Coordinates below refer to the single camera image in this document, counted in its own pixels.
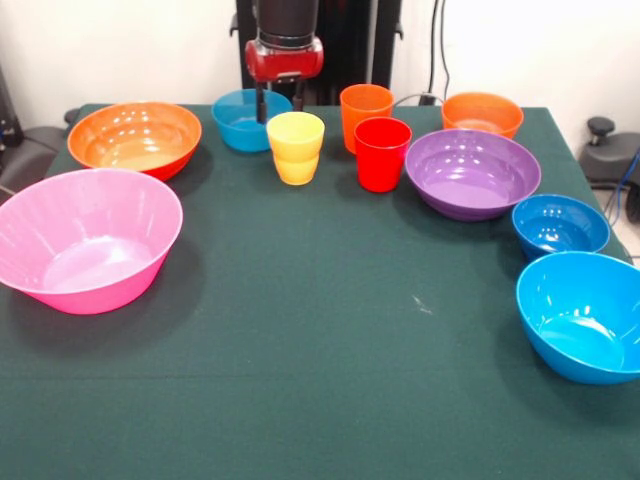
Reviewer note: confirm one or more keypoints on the small orange bowl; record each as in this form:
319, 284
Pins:
482, 117

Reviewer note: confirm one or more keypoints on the orange cup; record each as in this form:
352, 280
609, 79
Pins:
365, 105

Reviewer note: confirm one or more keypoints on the small light blue bowl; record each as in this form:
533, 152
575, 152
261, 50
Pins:
240, 130

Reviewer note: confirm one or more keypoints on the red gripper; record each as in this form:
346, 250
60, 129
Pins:
285, 65

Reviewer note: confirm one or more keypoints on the small dark blue bowl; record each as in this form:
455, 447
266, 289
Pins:
555, 230

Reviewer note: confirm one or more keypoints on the large light blue bowl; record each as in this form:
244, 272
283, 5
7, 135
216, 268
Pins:
575, 320

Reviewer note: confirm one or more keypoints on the large orange bowl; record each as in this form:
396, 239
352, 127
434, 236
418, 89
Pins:
135, 140

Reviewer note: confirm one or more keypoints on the large pink bowl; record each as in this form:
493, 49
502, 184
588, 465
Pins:
100, 270

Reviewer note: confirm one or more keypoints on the purple bowl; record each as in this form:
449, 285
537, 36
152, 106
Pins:
472, 185

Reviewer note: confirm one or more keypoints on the yellow cup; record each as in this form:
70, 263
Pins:
295, 160

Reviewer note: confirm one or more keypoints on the dark green table cloth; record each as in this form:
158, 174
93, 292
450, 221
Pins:
320, 325

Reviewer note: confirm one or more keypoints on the red cup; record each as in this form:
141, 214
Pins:
382, 160

